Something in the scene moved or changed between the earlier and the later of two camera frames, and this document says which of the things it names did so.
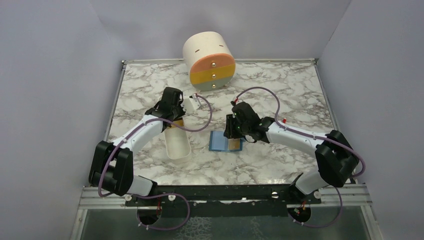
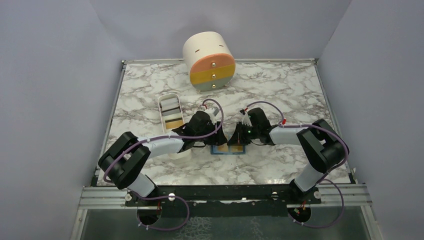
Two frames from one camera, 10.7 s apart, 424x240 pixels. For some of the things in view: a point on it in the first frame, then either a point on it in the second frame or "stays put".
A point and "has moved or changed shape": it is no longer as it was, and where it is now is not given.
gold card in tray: x=179 y=122 stays put
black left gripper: x=182 y=111 → x=219 y=137
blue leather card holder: x=218 y=142 has moved or changed shape
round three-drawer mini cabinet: x=211 y=63 stays put
